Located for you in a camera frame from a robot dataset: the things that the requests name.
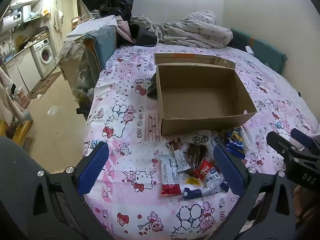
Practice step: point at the clear plastic wrapped pile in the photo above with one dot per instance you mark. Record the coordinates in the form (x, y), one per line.
(72, 65)

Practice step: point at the white washing machine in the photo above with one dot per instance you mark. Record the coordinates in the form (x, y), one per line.
(45, 55)

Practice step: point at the small yellow candy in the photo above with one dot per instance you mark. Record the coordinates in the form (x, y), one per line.
(193, 180)

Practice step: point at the pink cloth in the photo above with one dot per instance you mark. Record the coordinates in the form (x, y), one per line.
(125, 30)

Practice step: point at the white kitchen base cabinet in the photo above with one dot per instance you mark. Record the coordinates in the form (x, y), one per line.
(22, 72)

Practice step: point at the hanging beige towel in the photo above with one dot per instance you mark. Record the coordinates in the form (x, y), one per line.
(58, 21)

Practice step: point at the yellow stool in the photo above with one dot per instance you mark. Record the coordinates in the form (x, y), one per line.
(21, 130)

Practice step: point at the blue yellow snack packet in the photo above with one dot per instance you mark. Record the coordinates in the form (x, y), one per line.
(235, 142)

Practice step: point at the brown floor rug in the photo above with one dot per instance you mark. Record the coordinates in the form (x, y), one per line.
(45, 85)

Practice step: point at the teal padded panel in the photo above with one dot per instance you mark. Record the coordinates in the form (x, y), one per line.
(105, 47)

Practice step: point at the dark crumpled cloth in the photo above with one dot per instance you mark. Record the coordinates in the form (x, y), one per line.
(146, 36)

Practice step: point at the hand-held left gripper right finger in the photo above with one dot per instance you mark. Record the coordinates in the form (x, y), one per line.
(228, 170)

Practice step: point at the white sheet cover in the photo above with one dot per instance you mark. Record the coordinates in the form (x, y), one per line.
(92, 26)

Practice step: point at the person's right hand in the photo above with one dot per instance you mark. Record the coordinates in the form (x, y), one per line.
(306, 202)

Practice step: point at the dark grey pouch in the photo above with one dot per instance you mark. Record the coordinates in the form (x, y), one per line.
(152, 88)

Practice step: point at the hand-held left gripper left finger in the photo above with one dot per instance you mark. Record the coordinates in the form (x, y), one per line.
(93, 167)

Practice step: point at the small red candy packet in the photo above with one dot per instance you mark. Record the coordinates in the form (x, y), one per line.
(203, 168)

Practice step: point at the small white brown snack packet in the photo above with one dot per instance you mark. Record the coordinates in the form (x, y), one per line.
(181, 161)

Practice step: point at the teal pillow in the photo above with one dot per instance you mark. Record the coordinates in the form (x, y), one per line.
(265, 50)

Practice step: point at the white snack bar red end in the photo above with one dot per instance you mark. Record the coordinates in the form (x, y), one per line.
(170, 172)

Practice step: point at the white water heater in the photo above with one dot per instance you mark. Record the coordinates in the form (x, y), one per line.
(12, 20)

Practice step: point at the white blue-label cereal packet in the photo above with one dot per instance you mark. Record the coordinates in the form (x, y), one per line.
(210, 183)

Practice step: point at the brown chocolate snack bag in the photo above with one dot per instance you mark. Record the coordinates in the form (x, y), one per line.
(197, 152)

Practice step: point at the cardboard box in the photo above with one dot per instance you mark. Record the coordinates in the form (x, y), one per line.
(200, 97)

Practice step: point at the hanging pale clothes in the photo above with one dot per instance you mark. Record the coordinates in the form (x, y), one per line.
(6, 97)

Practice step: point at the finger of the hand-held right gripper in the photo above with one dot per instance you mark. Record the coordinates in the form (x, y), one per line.
(303, 136)
(278, 142)

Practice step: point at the small white tag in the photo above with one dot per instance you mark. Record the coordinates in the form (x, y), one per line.
(250, 50)

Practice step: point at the crumpled grey printed quilt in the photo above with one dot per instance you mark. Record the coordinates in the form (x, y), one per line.
(190, 30)

